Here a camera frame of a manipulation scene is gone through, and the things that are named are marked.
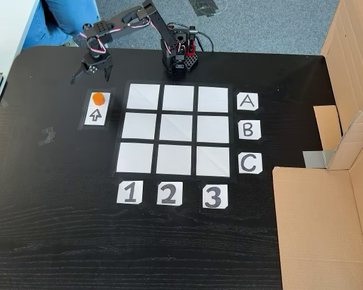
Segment white side table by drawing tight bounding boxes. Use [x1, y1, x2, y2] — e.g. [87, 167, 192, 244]
[0, 0, 42, 74]

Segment dark floor tape patch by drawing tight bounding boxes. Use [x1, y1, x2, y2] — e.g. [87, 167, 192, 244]
[189, 0, 228, 16]

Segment paper label number 3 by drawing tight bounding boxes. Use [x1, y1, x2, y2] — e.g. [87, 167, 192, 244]
[202, 184, 229, 209]

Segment grey duct tape strip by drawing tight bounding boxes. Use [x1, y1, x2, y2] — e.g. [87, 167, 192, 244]
[302, 149, 336, 169]

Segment white paper grid square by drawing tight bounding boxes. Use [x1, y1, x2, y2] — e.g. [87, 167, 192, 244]
[155, 144, 192, 176]
[121, 112, 157, 141]
[126, 83, 161, 111]
[162, 85, 195, 112]
[195, 146, 231, 178]
[196, 115, 231, 144]
[159, 113, 195, 142]
[197, 86, 230, 113]
[116, 142, 155, 175]

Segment person's leg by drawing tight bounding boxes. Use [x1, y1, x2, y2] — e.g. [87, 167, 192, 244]
[22, 0, 101, 49]

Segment paper label letter A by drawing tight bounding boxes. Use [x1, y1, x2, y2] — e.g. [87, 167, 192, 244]
[237, 92, 260, 112]

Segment red black bar clamp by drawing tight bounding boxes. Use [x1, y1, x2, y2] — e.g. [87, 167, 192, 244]
[186, 25, 200, 60]

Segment paper label number 1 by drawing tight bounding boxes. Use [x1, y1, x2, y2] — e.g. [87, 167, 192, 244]
[116, 180, 144, 205]

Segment dark tape scraps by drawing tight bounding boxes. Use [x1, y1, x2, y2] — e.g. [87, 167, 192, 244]
[38, 126, 57, 146]

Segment brown cardboard box panel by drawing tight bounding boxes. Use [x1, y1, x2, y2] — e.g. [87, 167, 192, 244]
[272, 102, 363, 290]
[313, 0, 363, 152]

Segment paper label letter C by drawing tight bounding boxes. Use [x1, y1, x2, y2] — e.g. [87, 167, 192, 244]
[238, 152, 263, 175]

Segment paper label number 2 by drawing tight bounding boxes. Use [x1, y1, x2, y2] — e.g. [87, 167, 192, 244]
[157, 181, 184, 206]

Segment paper label letter B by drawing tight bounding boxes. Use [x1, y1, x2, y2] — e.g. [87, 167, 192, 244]
[238, 120, 262, 140]

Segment black power cable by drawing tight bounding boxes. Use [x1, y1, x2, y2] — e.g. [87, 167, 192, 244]
[195, 30, 215, 53]

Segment white arrow paper sheet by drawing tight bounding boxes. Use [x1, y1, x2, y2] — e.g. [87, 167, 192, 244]
[83, 92, 112, 127]

